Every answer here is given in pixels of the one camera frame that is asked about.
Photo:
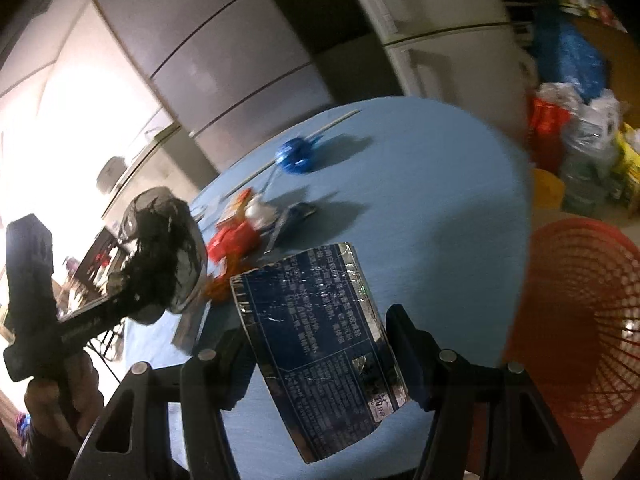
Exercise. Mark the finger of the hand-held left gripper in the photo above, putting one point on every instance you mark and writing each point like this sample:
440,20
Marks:
107,310

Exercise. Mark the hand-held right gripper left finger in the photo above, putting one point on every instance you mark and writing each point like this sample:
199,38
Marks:
234,360

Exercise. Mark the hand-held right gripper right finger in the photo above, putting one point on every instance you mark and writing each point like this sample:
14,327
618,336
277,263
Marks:
402,345

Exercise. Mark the blue foil snack packet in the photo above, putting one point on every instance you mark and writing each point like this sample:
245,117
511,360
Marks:
310,320

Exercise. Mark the silver and black foil bag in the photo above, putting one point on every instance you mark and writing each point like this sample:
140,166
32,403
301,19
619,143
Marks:
175,250

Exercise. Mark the red plastic mesh basket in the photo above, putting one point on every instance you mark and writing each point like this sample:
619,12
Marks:
575,320

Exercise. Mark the person's left hand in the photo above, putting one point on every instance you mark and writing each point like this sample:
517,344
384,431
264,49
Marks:
65,410

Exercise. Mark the orange crumpled wrapper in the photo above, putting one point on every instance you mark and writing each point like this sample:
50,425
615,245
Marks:
217,282

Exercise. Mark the red snack wrapper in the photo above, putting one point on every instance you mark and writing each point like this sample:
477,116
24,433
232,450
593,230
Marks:
232,242

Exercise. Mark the light blue tablecloth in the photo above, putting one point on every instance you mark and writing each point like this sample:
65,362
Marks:
425,200

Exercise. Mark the yellow plastic bucket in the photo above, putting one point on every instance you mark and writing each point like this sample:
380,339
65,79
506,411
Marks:
547,190

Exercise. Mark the crumpled blue foil wrapper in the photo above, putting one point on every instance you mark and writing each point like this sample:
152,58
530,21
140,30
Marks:
295,155

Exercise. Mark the thin wooden stick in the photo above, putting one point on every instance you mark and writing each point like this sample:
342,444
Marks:
340,120

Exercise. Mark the clear plastic water jug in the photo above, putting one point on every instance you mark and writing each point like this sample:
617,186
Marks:
585,170

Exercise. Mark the red shopping bag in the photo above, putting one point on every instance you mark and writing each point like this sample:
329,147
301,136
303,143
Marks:
547,125

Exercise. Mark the grey refrigerator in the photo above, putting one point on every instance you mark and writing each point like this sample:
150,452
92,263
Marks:
225,50

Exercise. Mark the yellow shopping bag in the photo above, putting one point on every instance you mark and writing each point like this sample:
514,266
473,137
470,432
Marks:
627,160

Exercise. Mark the white plastic bags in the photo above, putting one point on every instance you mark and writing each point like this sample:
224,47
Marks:
597,110

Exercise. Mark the blue plastic bag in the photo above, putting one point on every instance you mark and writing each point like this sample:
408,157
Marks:
570,60

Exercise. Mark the white refrigerator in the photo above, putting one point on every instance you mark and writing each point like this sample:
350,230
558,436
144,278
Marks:
440,10

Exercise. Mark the brown wooden cabinet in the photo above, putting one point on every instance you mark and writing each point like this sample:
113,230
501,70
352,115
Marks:
617,55

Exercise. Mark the row of colourful containers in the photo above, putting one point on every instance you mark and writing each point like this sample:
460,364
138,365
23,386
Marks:
585,2

